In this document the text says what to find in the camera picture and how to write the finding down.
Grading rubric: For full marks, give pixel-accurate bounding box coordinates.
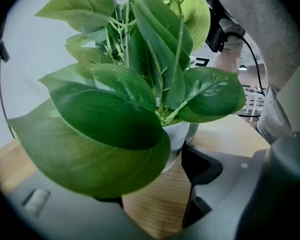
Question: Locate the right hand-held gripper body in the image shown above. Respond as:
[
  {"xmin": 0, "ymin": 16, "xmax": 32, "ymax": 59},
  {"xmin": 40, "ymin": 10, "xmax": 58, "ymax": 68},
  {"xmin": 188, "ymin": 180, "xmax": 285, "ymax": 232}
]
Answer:
[{"xmin": 189, "ymin": 49, "xmax": 217, "ymax": 71}]

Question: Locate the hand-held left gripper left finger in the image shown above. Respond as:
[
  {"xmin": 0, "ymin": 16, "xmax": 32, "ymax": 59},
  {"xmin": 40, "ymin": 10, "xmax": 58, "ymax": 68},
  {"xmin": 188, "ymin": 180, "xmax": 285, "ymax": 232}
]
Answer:
[{"xmin": 4, "ymin": 172, "xmax": 151, "ymax": 240}]

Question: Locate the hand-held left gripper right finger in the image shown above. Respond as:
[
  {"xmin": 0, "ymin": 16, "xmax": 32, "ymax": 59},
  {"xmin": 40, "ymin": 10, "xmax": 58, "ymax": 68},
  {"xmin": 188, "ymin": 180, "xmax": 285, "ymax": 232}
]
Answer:
[{"xmin": 179, "ymin": 143, "xmax": 271, "ymax": 240}]

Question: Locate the green plant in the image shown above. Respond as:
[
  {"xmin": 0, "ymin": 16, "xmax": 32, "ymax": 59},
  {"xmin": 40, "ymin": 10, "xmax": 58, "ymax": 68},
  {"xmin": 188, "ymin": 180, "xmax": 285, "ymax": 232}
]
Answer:
[{"xmin": 6, "ymin": 0, "xmax": 247, "ymax": 200}]

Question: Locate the person's right forearm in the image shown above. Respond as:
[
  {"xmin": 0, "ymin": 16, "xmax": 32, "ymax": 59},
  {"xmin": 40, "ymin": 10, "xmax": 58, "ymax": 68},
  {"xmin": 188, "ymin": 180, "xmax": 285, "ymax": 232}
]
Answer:
[{"xmin": 213, "ymin": 47, "xmax": 242, "ymax": 73}]

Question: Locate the white chair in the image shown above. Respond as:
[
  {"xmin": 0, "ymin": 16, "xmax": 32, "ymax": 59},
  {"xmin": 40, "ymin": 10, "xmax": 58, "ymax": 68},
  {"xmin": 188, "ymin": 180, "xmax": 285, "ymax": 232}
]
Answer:
[{"xmin": 239, "ymin": 83, "xmax": 266, "ymax": 123}]

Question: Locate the person's grey shirt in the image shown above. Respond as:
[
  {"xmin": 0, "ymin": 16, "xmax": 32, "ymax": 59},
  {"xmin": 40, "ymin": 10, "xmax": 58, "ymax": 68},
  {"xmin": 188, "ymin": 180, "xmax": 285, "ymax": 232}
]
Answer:
[{"xmin": 201, "ymin": 0, "xmax": 300, "ymax": 145}]

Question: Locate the black cable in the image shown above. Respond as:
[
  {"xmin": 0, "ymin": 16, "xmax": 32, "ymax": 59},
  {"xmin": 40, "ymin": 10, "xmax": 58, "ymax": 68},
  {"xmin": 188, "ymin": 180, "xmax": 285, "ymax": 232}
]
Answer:
[{"xmin": 226, "ymin": 32, "xmax": 267, "ymax": 98}]

